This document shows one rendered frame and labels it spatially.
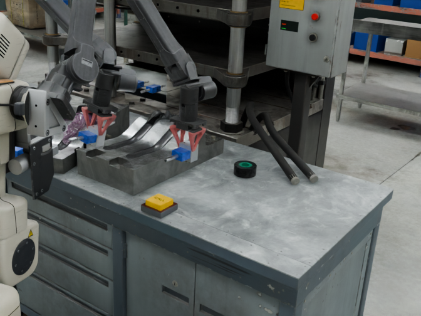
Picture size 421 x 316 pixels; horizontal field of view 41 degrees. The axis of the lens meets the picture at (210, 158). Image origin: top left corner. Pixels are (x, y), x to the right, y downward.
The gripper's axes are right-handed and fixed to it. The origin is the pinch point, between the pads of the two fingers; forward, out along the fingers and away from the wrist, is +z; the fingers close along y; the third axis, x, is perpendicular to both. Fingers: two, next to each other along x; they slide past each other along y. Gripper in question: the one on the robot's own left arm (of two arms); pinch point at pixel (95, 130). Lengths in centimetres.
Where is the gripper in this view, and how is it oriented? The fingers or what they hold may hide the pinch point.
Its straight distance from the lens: 188.1
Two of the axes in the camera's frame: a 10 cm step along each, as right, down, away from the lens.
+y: -7.8, -3.9, 4.9
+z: -2.5, 9.1, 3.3
